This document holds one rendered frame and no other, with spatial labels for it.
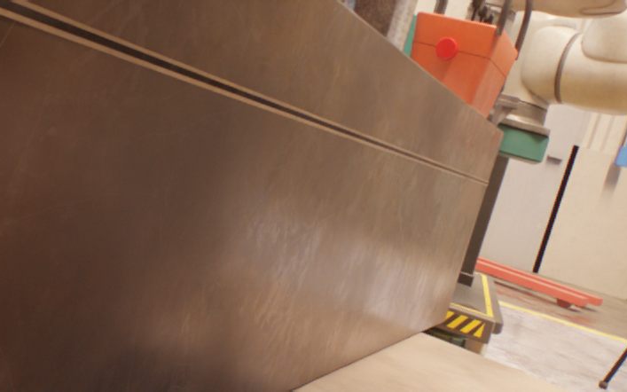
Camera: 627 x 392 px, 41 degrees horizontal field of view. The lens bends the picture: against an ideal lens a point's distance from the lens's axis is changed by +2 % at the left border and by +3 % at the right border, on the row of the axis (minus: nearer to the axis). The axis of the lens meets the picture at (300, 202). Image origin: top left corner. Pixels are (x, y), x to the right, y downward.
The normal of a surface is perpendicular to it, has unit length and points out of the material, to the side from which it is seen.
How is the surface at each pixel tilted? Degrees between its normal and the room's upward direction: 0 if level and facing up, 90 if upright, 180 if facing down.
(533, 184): 90
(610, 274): 90
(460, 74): 97
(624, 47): 95
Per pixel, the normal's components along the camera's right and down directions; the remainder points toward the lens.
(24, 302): 0.89, 0.29
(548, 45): -0.44, -0.24
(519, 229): -0.05, 0.06
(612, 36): -0.62, -0.01
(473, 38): -0.40, 0.07
